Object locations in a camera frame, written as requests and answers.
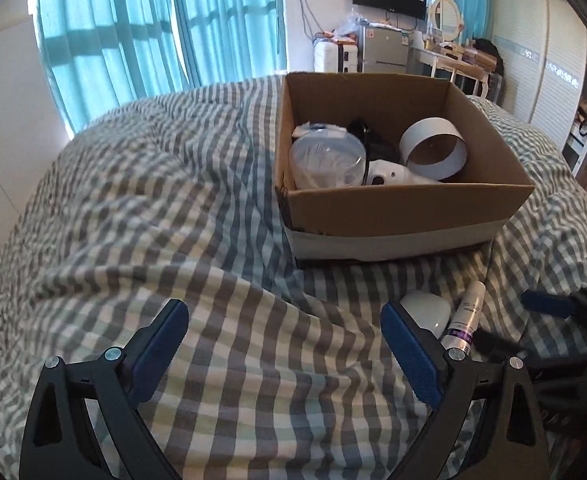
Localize silver small fridge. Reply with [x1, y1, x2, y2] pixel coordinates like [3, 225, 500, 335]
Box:
[361, 25, 414, 76]

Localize white suitcase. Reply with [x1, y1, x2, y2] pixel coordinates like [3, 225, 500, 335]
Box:
[313, 40, 361, 73]

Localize grey checkered blanket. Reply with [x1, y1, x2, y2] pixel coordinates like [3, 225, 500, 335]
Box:
[0, 72, 587, 480]

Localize blue wall cable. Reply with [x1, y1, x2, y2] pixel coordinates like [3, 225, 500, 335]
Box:
[298, 0, 319, 41]

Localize cardboard box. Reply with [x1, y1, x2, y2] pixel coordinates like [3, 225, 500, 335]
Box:
[274, 72, 535, 267]

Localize clear plastic bag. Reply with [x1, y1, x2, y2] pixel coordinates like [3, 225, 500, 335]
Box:
[336, 7, 369, 36]

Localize black pouch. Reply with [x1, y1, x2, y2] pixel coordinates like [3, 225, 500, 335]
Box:
[348, 116, 399, 166]

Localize orange packets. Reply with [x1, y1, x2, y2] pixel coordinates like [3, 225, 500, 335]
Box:
[316, 30, 359, 46]

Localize wide teal curtain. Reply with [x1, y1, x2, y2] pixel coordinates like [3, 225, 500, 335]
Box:
[33, 0, 189, 133]

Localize white round device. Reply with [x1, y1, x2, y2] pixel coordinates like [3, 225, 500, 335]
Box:
[366, 159, 441, 187]

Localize white plastic bottle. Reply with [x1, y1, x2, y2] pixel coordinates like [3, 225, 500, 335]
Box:
[398, 290, 453, 340]

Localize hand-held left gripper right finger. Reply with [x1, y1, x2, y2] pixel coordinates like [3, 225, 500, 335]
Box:
[381, 302, 549, 480]

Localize white tape roll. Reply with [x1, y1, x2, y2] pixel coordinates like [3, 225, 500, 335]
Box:
[399, 116, 468, 182]

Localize black bag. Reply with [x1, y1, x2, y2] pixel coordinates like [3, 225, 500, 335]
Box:
[473, 37, 504, 76]

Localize white tube purple label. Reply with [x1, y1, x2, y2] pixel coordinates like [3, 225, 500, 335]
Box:
[441, 280, 489, 358]

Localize narrow teal curtain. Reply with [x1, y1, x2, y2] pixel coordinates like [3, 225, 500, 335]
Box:
[170, 0, 281, 86]

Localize white slatted wardrobe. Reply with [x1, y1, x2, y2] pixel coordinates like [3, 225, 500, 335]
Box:
[488, 0, 587, 176]

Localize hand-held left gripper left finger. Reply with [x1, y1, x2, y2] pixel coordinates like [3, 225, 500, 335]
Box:
[19, 299, 190, 480]

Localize white dressing table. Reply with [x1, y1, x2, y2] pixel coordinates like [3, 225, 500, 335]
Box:
[408, 42, 504, 101]

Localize white oval mirror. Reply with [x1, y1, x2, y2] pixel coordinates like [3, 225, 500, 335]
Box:
[427, 0, 465, 45]

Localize clear plastic jar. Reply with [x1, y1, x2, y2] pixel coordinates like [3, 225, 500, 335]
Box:
[289, 127, 369, 190]

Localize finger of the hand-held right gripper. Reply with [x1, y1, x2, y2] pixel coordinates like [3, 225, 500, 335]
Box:
[476, 328, 530, 362]
[521, 286, 587, 329]

